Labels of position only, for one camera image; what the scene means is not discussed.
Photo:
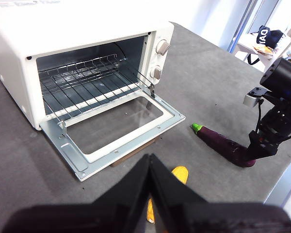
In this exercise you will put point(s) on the purple eggplant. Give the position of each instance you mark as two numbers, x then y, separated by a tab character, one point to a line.
220	143

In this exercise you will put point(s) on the yellow corn cob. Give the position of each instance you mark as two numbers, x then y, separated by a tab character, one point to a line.
180	173

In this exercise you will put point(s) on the white glass oven door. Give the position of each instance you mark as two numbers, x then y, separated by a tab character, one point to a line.
70	153

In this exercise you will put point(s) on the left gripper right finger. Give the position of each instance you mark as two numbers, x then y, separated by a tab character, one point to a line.
196	216

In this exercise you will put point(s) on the orange packet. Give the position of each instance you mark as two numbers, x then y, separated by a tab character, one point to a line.
263	49

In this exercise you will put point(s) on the white side table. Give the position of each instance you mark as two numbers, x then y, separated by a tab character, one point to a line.
245	48

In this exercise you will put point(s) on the beige round oven knob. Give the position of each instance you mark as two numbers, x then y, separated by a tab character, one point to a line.
163	47
156	72

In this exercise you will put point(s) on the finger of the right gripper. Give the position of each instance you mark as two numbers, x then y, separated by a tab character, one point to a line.
263	145

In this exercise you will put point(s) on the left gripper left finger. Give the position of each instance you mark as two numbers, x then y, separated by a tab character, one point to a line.
99	216

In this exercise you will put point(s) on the pale grey right wrist camera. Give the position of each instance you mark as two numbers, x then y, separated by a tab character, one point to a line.
252	98

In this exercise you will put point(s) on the white toaster oven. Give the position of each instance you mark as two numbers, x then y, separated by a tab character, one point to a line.
12	48

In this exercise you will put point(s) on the dark blue bag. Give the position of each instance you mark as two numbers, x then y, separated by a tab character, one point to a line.
269	36

